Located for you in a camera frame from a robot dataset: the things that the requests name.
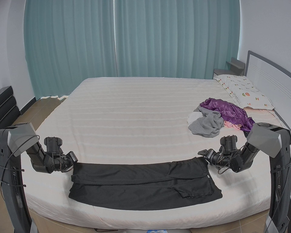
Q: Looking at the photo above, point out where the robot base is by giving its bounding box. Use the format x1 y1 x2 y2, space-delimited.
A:
120 229 173 233

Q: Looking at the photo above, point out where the black T-shirt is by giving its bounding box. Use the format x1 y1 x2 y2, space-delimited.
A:
68 156 223 211

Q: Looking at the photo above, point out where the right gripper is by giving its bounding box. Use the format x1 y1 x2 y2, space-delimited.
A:
197 149 222 166

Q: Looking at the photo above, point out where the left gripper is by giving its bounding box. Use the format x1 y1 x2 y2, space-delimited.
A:
63 151 78 171

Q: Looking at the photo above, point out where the black chest of drawers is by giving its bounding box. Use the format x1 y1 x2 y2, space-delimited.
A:
0 86 21 130

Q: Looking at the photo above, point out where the grey bedside table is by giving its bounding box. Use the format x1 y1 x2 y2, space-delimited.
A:
214 57 246 76

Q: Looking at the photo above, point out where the white garment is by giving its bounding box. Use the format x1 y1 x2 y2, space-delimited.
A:
187 111 206 124

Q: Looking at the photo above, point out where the white printed pillow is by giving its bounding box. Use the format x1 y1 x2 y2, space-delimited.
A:
214 74 275 111

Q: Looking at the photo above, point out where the black cable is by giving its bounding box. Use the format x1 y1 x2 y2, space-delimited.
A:
217 159 230 176
0 135 40 189

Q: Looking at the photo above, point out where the purple satin garment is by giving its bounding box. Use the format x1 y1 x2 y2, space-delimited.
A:
200 98 255 132

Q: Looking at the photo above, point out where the blue-green curtain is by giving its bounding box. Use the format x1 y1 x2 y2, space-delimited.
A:
115 0 241 79
24 0 118 98

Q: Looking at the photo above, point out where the pink garment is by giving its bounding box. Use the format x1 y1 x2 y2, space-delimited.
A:
224 121 242 131

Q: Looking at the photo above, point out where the bed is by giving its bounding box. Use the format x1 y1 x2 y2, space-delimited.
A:
22 51 291 230

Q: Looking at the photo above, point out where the grey garment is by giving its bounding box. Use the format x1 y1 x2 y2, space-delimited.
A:
188 107 224 138

